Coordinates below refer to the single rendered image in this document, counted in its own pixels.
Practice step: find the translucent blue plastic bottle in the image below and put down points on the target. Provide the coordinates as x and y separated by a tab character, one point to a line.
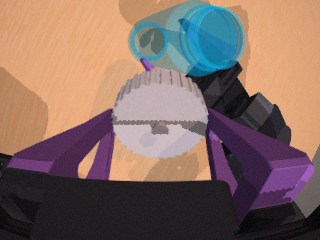
191	37

